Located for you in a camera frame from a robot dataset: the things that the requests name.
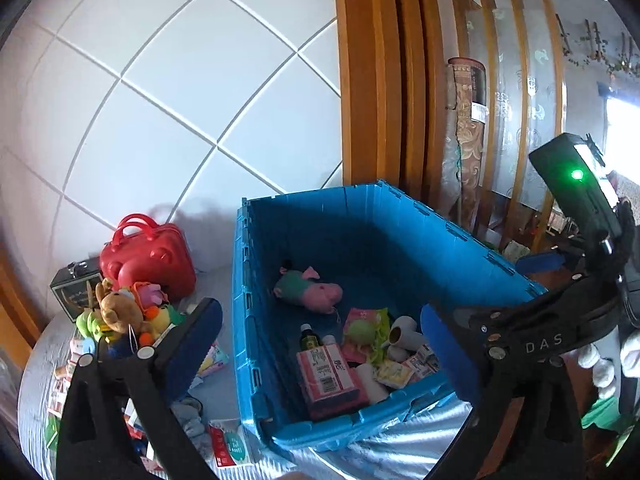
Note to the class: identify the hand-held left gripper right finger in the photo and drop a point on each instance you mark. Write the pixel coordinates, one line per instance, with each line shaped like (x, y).
(445, 355)

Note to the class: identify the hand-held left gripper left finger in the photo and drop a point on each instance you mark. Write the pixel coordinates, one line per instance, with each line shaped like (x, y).
(195, 355)

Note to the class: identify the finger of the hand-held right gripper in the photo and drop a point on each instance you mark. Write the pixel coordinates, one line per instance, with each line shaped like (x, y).
(540, 262)
(540, 320)

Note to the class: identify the white and blue medicine box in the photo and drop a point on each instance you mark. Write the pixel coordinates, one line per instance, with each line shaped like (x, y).
(420, 360)

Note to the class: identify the white plush toy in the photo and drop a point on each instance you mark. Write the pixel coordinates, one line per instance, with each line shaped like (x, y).
(412, 335)

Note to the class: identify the yellow sachet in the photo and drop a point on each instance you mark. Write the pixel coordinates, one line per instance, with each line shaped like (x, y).
(395, 372)

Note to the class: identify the green wet wipes packet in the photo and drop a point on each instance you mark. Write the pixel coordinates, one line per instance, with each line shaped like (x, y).
(383, 325)

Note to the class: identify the white tissue roll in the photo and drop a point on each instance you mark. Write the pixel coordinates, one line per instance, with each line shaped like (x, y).
(372, 382)

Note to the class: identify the pink wet wipes packet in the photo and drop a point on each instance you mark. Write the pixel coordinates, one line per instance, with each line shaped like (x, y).
(362, 315)

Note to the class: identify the dark glass bottle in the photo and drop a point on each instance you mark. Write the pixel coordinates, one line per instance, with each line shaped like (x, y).
(310, 340)

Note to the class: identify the small white bottle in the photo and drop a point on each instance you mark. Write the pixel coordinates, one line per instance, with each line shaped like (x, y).
(328, 341)

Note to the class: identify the white tissue pack red print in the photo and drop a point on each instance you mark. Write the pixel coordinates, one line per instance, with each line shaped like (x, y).
(325, 375)

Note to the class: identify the blue plastic bin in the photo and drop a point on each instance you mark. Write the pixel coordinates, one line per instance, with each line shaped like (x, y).
(390, 230)

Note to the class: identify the pig plush teal shirt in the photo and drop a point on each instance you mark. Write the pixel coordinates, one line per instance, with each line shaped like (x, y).
(320, 292)

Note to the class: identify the silver covered desktop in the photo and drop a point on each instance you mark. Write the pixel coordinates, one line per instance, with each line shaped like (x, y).
(400, 440)

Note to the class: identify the person's right hand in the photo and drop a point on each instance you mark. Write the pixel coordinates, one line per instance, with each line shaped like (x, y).
(597, 365)

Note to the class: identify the pastel patterned packet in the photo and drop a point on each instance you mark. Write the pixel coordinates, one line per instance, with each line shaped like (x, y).
(215, 360)

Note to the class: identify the white and green bag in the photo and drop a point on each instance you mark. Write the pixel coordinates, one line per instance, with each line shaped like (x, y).
(515, 252)

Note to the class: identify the yellow and orange plush toy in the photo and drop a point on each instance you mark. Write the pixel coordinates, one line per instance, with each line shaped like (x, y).
(160, 322)

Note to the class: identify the grey cloth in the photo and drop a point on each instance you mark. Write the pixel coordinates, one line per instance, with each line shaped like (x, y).
(192, 425)

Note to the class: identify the brown plush toy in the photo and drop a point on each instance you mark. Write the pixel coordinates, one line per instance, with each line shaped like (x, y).
(117, 310)

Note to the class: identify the white red green packet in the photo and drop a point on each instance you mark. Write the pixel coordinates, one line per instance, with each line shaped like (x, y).
(230, 445)

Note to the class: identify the red handbag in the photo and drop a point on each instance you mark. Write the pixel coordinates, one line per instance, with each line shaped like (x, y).
(150, 260)

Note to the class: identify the rolled patterned carpet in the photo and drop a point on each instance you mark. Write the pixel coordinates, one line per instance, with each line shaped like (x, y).
(465, 160)

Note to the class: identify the green plastic bag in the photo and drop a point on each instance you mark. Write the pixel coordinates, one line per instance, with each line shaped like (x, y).
(605, 415)

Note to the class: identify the pile of small medicine boxes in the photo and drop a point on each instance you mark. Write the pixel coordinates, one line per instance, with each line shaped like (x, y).
(65, 375)

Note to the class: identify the dark gift box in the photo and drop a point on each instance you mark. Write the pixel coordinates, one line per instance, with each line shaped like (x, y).
(70, 290)

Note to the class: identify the hanging vine decoration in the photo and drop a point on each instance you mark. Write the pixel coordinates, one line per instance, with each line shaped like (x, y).
(595, 45)

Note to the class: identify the wooden door frame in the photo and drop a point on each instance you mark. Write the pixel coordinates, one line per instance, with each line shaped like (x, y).
(365, 60)

